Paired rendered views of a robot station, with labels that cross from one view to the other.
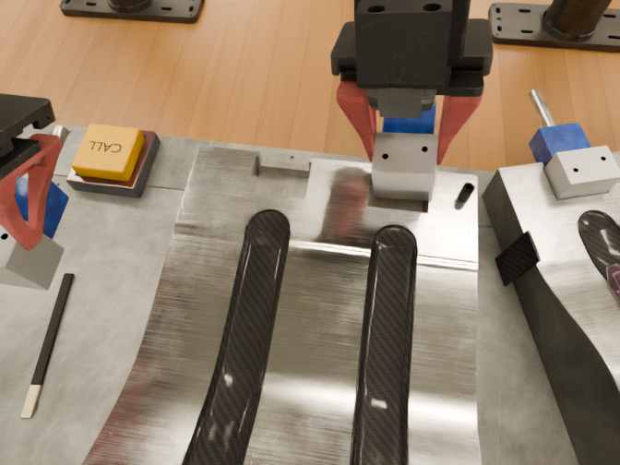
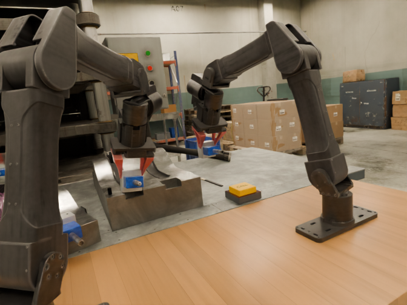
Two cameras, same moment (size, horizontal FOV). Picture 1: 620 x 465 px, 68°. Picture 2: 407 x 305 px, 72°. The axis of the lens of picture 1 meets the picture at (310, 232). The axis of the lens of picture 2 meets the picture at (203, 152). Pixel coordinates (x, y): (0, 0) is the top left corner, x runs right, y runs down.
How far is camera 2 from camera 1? 0.98 m
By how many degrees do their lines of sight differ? 100
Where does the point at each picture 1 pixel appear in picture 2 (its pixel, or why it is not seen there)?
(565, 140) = (68, 226)
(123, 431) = (166, 159)
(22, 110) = (199, 124)
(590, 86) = not seen: outside the picture
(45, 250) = (200, 152)
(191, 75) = (261, 219)
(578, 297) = (69, 204)
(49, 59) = (320, 200)
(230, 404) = (151, 169)
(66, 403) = not seen: hidden behind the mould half
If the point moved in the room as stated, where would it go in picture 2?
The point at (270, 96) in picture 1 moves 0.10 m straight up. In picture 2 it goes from (218, 228) to (215, 189)
